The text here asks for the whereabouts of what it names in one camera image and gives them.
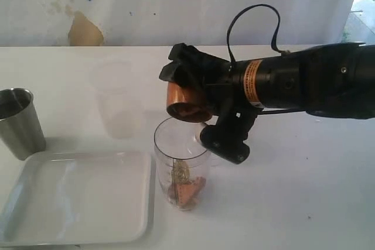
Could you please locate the white rectangular tray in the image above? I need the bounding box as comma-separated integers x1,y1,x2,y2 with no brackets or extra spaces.
1,152,151,247

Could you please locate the translucent plastic container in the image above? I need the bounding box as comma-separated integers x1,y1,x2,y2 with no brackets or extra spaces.
89,61,145,139

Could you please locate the clear dome strainer lid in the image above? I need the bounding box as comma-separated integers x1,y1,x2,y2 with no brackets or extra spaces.
186,122,223,167

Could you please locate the stainless steel cup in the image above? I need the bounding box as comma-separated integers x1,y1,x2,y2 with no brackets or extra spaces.
1,88,46,161

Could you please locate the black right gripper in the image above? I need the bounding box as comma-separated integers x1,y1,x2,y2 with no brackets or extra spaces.
159,43,261,165

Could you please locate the clear measuring cylinder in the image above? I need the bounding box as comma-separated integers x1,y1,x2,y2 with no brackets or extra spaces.
154,118,211,211

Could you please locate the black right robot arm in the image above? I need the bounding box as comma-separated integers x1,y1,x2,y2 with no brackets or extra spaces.
159,43,374,164

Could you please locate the brown wooden cup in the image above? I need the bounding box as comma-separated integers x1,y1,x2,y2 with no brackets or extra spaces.
166,82,213,123

